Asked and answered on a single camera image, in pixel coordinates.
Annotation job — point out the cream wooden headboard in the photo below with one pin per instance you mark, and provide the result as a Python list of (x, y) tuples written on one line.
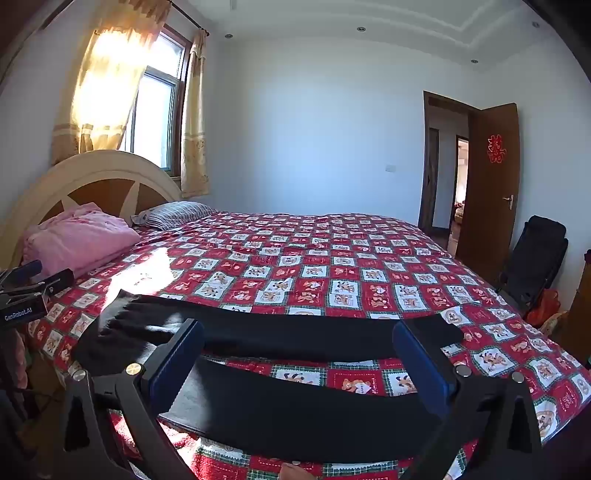
[(92, 161)]

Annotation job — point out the red checked printed bedspread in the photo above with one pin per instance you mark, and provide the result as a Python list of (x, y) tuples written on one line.
[(323, 258)]

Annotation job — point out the brown door frame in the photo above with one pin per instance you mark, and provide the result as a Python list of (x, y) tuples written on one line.
[(427, 138)]

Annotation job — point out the brown wooden door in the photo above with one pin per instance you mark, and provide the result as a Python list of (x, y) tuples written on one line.
[(485, 207)]

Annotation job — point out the red paper door decoration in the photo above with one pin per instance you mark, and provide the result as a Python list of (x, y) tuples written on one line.
[(495, 148)]

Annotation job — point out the black pants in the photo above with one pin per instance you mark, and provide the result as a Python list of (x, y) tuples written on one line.
[(277, 332)]

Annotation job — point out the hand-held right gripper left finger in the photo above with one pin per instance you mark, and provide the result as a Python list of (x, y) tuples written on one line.
[(178, 360)]

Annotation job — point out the black folding chair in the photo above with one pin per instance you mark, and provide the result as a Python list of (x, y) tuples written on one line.
[(540, 249)]

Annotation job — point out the wide yellow curtain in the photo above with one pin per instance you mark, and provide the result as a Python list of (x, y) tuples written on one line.
[(101, 83)]

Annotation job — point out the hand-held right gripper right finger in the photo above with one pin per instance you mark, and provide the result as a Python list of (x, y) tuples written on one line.
[(418, 360)]

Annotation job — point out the person's right hand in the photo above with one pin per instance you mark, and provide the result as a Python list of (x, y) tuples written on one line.
[(298, 471)]

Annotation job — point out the brown wooden cabinet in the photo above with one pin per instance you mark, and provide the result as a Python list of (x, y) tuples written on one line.
[(582, 300)]

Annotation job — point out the striped pillow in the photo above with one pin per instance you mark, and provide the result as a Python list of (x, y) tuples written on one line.
[(175, 212)]

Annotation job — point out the narrow yellow curtain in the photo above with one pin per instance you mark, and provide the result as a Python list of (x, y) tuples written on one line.
[(194, 115)]

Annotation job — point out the dark curtain rod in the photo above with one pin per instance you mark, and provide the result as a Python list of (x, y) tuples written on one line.
[(187, 17)]

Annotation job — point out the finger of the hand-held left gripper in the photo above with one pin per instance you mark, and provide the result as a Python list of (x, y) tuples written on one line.
[(23, 270), (55, 282)]

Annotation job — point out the red bag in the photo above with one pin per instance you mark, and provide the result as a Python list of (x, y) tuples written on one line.
[(545, 307)]

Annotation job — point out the pink folded quilt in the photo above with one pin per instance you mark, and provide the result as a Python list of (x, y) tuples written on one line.
[(78, 235)]

